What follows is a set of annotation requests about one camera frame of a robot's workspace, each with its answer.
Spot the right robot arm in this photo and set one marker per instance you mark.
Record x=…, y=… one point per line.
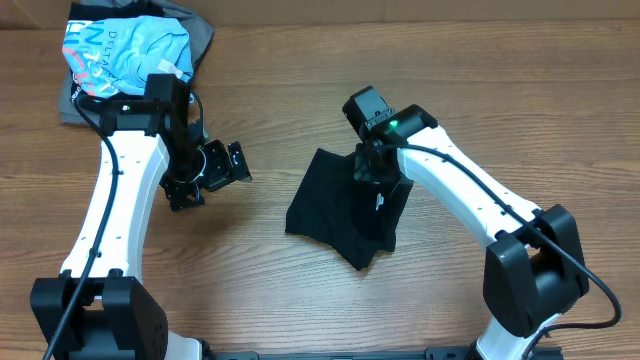
x=533, y=257

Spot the light blue printed shirt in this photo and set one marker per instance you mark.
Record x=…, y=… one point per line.
x=116, y=55

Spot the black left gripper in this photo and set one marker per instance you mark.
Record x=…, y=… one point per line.
x=221, y=173

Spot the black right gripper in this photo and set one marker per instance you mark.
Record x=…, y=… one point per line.
x=365, y=174

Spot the black t-shirt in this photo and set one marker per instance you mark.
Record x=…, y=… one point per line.
x=356, y=218

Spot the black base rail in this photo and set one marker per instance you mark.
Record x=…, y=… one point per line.
x=434, y=353

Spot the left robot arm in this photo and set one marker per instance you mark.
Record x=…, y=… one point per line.
x=97, y=307

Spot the grey folded garment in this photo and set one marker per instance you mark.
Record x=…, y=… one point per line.
x=200, y=31

